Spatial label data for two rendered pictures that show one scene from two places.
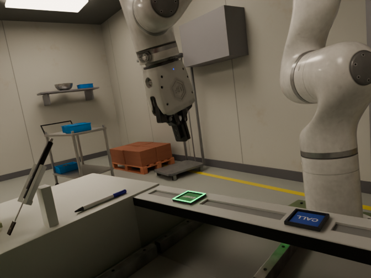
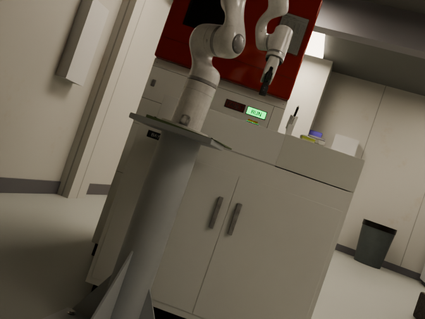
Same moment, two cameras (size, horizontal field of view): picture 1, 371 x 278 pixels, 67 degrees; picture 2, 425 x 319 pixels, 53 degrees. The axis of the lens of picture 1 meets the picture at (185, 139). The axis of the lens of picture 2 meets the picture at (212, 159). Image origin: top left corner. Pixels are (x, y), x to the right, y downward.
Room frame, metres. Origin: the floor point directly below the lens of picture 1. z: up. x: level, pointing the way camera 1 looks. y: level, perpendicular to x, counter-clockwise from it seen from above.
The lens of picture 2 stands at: (1.98, -1.24, 0.74)
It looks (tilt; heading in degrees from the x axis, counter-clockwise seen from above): 1 degrees up; 141
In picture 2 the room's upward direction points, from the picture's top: 19 degrees clockwise
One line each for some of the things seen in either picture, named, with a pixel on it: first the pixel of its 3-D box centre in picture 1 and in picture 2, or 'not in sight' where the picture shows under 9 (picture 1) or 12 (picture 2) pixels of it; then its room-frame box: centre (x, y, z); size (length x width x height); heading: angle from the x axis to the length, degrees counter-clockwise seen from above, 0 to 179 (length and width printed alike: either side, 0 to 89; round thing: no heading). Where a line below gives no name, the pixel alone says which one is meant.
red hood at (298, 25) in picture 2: not in sight; (237, 47); (-0.23, 0.43, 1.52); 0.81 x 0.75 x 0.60; 48
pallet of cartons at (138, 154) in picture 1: (141, 156); not in sight; (5.10, 0.87, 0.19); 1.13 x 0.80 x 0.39; 37
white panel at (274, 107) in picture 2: not in sight; (209, 112); (0.01, 0.22, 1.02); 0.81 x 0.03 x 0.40; 48
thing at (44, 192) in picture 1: (36, 197); (289, 128); (0.55, 0.32, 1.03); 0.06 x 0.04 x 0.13; 138
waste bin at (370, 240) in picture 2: not in sight; (373, 243); (-1.67, 5.60, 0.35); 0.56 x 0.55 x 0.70; 127
